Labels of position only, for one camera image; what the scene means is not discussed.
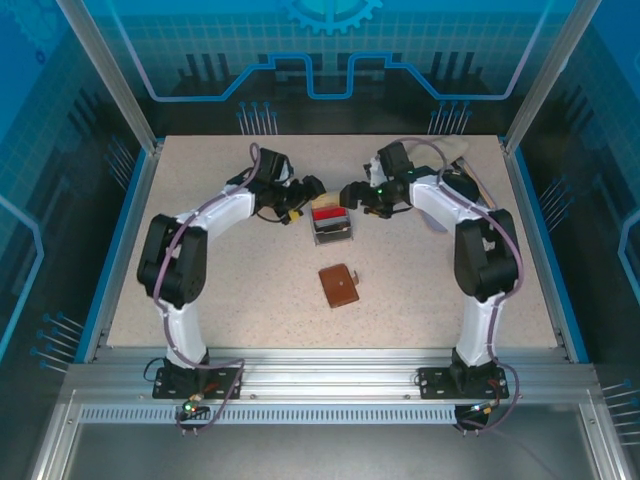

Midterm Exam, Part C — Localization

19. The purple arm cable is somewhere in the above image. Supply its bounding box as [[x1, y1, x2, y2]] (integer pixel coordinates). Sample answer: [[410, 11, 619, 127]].
[[151, 142, 262, 437], [399, 137, 526, 436]]

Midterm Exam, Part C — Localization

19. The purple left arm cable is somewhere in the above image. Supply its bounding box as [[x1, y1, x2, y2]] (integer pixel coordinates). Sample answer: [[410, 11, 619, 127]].
[[151, 142, 262, 437]]

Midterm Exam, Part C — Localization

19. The aluminium frame post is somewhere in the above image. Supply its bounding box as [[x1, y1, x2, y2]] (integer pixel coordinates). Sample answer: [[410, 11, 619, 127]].
[[502, 0, 606, 154], [54, 0, 164, 154]]

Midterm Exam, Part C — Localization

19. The black round disc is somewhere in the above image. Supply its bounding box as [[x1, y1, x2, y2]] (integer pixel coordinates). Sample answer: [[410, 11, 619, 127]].
[[442, 168, 482, 202]]

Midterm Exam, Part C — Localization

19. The grey card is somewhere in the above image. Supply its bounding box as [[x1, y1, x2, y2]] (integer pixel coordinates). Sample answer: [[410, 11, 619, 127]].
[[314, 219, 351, 237]]

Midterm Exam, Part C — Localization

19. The beige cloth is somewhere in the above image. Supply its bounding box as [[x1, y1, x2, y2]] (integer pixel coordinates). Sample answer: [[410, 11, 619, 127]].
[[404, 135, 471, 167]]

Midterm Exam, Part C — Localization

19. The slotted cable duct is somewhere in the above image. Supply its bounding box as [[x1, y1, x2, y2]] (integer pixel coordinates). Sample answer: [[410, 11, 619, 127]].
[[79, 405, 461, 426]]

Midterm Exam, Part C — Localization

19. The aluminium front rail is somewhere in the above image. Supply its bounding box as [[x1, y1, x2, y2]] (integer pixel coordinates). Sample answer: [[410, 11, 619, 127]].
[[64, 347, 599, 404]]

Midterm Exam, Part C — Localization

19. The aluminium side rail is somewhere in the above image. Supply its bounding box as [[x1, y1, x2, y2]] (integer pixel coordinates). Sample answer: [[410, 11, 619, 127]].
[[82, 142, 166, 364], [502, 142, 591, 364]]

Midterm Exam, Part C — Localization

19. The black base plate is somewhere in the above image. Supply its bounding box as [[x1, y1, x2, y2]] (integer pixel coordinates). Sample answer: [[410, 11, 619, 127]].
[[152, 366, 245, 401], [417, 366, 511, 401]]

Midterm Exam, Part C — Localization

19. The clear plastic card box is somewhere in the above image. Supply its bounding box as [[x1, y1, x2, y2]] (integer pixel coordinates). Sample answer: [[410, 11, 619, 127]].
[[309, 197, 355, 247]]

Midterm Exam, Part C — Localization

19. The brown leather card holder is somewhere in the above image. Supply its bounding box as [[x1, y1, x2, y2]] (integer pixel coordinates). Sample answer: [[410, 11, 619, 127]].
[[318, 263, 361, 309]]

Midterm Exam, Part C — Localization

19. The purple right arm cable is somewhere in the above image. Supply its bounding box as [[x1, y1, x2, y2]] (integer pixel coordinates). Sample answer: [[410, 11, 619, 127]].
[[399, 137, 526, 436]]

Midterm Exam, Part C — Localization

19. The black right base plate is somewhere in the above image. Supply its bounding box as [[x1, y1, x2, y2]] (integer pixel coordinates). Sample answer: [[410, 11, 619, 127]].
[[417, 366, 511, 401]]

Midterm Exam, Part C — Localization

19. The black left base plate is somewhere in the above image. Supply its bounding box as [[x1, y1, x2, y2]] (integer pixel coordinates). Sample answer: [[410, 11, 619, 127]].
[[152, 366, 245, 401]]

